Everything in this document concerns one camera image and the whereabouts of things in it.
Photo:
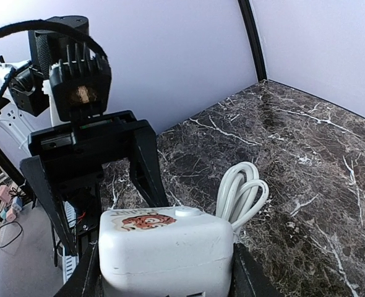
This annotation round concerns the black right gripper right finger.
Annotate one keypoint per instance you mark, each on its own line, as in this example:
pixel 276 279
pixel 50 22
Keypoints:
pixel 248 278

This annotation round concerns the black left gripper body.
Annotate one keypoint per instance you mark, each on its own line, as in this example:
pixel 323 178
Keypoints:
pixel 73 154

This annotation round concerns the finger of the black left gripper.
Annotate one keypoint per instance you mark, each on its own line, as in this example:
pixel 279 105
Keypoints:
pixel 144 169
pixel 34 172

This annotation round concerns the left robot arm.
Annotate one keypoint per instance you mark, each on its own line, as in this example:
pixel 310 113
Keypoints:
pixel 54 106

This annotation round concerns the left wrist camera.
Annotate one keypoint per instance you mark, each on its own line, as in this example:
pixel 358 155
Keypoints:
pixel 80 84

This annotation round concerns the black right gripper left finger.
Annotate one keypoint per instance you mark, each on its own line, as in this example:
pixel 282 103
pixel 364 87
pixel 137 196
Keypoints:
pixel 85 280

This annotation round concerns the left black frame post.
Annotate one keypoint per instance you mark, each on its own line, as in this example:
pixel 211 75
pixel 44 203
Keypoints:
pixel 254 40

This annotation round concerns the white plug with cable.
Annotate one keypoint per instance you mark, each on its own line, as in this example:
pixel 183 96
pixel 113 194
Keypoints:
pixel 241 195

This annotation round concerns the white cube socket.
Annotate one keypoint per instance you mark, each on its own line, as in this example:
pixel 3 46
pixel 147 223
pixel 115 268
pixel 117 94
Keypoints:
pixel 166 251

